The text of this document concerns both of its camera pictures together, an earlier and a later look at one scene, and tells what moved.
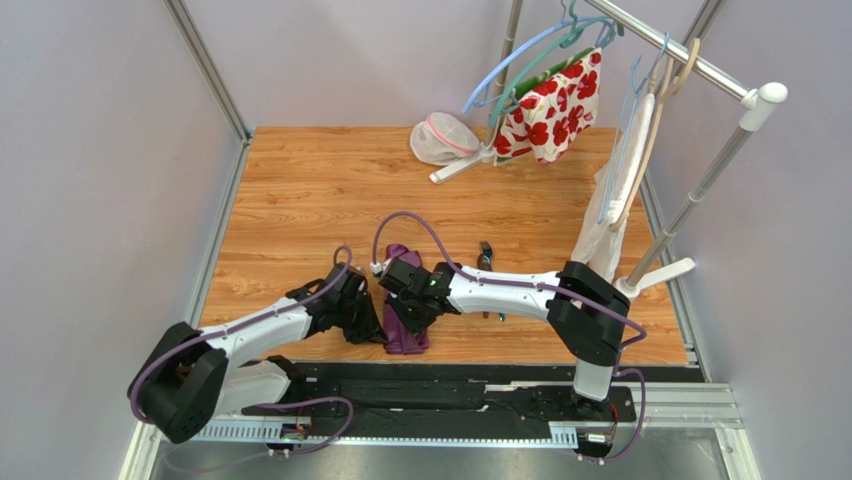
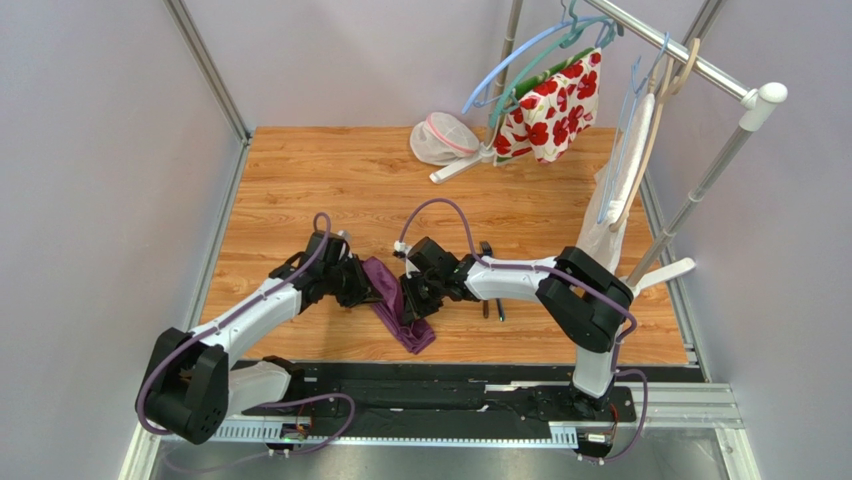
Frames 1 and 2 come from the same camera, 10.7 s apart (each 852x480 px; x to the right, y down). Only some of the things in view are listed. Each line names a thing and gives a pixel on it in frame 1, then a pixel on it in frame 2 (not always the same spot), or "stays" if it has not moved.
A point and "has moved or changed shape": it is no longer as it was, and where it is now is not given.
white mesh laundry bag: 442,138 stays
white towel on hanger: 596,244 stays
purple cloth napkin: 398,336 has moved or changed shape
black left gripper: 370,332 -> 361,293
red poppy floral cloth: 551,111 stays
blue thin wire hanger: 635,91 stays
